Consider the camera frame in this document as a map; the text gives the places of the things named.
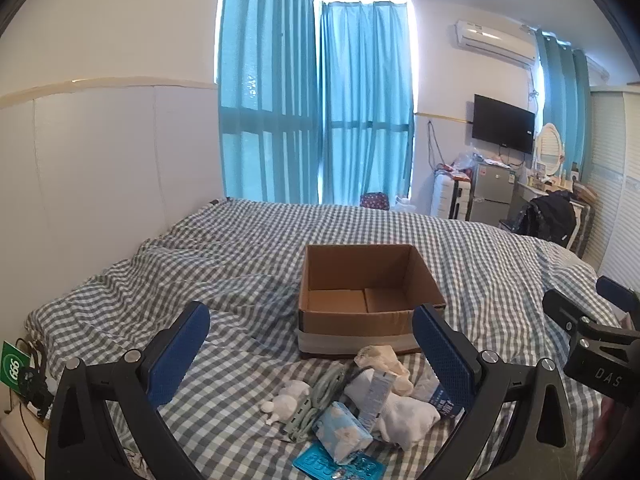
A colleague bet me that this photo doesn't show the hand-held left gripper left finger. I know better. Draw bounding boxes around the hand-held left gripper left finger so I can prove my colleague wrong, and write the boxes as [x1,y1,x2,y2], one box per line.
[45,301,211,480]

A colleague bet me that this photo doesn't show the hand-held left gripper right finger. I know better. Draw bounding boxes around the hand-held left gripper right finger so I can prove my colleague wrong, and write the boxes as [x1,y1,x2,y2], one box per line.
[411,303,593,480]

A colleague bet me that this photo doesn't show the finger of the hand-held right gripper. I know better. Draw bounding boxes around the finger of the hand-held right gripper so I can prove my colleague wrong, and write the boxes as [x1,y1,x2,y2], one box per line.
[596,276,640,318]
[542,287,608,348]

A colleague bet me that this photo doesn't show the clear plastic bottle blue label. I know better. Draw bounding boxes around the clear plastic bottle blue label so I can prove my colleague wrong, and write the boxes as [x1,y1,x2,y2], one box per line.
[411,374,466,419]

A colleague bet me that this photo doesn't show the beige stocking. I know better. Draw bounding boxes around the beige stocking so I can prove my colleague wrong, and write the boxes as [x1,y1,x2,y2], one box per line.
[354,345,415,396]

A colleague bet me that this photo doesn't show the white sock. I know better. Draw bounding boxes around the white sock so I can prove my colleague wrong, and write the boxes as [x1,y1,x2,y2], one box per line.
[345,371,442,448]

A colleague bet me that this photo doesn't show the white printed packet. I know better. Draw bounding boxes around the white printed packet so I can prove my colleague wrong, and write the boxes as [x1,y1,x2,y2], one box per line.
[357,367,397,433]

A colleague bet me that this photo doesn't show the brown cardboard box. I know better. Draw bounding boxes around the brown cardboard box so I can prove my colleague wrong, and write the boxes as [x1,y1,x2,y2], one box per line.
[297,244,447,360]

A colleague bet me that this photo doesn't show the small white plush toy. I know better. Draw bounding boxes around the small white plush toy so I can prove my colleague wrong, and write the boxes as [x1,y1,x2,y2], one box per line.
[262,380,312,427]

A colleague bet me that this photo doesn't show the light blue tissue pack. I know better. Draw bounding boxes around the light blue tissue pack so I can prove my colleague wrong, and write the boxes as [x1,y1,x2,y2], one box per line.
[312,401,374,464]

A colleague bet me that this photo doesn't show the blue blister pack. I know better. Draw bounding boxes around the blue blister pack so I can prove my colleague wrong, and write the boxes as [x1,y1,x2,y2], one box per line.
[291,444,386,480]

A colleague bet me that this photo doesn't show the black jacket on chair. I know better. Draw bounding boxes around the black jacket on chair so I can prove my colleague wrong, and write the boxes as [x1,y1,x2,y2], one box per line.
[510,191,577,248]

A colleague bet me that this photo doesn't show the white louvred wardrobe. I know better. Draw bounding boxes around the white louvred wardrobe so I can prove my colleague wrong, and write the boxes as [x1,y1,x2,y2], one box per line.
[582,82,640,306]

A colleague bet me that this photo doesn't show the grey checked bed sheet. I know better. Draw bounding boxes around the grey checked bed sheet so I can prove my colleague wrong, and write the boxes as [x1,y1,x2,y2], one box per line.
[25,197,621,480]

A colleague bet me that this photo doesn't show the grey small fridge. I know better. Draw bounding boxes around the grey small fridge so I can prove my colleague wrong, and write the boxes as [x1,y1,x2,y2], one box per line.
[469,160,521,226]

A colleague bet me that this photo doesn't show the white suitcase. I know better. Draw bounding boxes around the white suitcase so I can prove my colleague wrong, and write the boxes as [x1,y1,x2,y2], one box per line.
[430,170,473,221]

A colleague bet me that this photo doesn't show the white oval mirror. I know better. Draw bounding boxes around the white oval mirror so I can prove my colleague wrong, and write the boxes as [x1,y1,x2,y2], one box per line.
[534,122,566,178]

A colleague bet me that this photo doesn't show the green round-logo sign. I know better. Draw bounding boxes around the green round-logo sign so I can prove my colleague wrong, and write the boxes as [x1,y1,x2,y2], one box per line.
[0,341,35,391]

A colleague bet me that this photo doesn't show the clear plastic bag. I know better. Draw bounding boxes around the clear plastic bag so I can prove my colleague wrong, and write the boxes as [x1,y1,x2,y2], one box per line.
[450,149,482,181]

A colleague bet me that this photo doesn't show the teal curtain beside wardrobe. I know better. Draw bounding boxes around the teal curtain beside wardrobe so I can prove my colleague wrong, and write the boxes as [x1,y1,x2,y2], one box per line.
[535,27,592,181]

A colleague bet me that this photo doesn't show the narrow teal curtain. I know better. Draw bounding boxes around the narrow teal curtain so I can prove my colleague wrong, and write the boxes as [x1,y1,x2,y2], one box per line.
[320,0,416,206]

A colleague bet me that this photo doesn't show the white air conditioner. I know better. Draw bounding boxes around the white air conditioner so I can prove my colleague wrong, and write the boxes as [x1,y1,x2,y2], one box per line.
[454,20,538,67]

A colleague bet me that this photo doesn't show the wide teal curtain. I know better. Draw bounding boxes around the wide teal curtain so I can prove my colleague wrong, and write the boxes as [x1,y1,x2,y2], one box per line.
[216,0,322,206]

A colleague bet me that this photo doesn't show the black cable bundle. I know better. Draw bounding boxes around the black cable bundle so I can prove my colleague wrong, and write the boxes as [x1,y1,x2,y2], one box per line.
[15,339,56,421]

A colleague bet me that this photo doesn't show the black wall television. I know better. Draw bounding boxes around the black wall television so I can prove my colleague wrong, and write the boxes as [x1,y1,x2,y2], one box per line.
[471,94,536,156]

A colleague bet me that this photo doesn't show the hanging wall cable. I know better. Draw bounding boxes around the hanging wall cable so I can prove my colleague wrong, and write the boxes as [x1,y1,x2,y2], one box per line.
[426,120,447,172]

